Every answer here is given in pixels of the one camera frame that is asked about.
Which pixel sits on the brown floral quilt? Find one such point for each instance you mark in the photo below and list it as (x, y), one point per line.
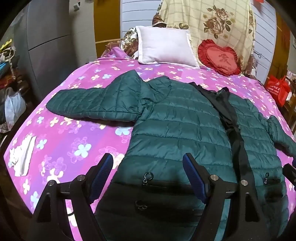
(129, 44)

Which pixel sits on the red shopping bag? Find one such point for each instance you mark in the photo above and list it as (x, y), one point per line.
(277, 89)

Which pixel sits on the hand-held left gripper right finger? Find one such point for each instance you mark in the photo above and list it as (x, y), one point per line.
(194, 176)

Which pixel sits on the red heart cushion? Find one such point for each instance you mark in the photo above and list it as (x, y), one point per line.
(219, 58)

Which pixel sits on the pile of colourful clothes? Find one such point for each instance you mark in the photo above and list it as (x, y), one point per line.
(9, 67)

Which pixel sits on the white plastic bag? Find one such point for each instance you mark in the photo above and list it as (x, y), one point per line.
(15, 106)

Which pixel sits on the pink floral bedsheet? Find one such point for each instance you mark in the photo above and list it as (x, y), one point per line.
(69, 129)

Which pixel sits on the green puffer jacket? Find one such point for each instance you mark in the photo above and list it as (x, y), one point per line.
(173, 115)

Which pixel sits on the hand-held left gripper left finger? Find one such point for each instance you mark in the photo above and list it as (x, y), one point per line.
(104, 171)

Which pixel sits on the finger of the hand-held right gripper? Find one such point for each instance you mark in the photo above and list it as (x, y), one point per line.
(289, 172)

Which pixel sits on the yellow wooden door panel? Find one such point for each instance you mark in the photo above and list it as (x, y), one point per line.
(106, 20)

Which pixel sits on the grey refrigerator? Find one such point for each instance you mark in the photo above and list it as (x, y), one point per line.
(57, 34)

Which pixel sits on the wooden chair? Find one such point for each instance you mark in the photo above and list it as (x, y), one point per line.
(290, 111)

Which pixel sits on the white printed packet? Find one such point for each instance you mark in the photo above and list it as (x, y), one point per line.
(18, 157)

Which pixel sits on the cream floral blanket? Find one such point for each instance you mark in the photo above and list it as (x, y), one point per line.
(208, 18)

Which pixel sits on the white pillow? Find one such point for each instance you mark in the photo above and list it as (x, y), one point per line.
(164, 46)

